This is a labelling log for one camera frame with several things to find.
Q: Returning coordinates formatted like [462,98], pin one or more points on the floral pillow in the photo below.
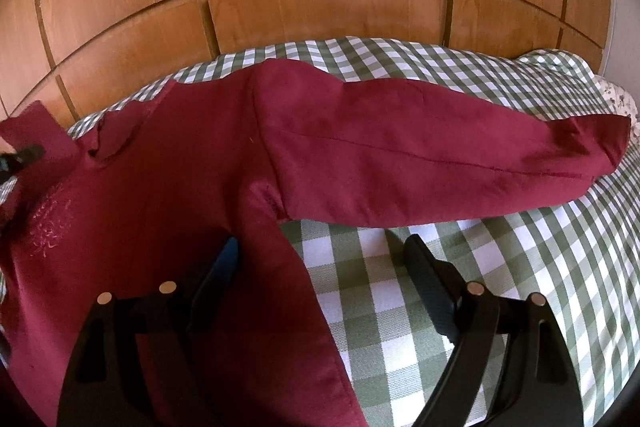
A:
[621,101]

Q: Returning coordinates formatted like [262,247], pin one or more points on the maroon long-sleeve shirt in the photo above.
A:
[157,188]

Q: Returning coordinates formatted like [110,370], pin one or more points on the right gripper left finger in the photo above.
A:
[136,363]

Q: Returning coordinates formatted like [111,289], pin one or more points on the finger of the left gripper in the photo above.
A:
[11,164]

